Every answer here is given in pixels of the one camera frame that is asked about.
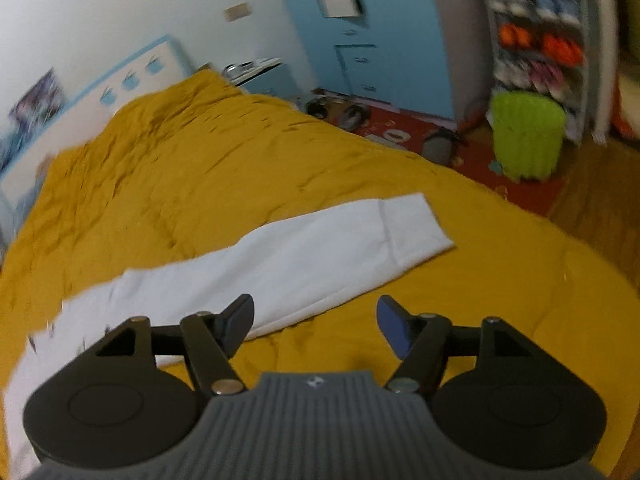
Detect wall poster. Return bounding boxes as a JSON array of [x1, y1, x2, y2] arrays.
[[7, 67, 66, 133]]

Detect red patterned rug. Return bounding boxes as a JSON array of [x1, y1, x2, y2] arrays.
[[305, 87, 571, 218]]

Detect green laundry basket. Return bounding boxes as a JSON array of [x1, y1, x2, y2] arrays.
[[487, 91, 567, 182]]

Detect white headboard with blue trim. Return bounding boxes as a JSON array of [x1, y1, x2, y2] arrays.
[[0, 35, 193, 241]]

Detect grey shoe rack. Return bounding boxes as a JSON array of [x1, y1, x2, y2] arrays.
[[477, 0, 613, 145]]

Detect blue and white wardrobe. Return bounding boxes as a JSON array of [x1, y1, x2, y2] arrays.
[[277, 0, 457, 123]]

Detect grey round object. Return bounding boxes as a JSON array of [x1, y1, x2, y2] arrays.
[[422, 127, 458, 166]]

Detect white sweatshirt with blue print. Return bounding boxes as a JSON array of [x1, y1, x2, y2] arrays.
[[0, 192, 456, 480]]

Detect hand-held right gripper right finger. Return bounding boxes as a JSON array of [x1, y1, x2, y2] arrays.
[[376, 295, 543, 396]]

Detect black shoes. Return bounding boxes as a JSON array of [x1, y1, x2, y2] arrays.
[[306, 94, 372, 132]]

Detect mustard yellow blanket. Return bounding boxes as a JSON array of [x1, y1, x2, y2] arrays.
[[0, 69, 640, 480]]

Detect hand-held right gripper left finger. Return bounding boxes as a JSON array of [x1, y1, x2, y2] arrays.
[[85, 294, 256, 397]]

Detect blue nightstand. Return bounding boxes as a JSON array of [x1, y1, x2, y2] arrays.
[[222, 57, 301, 103]]

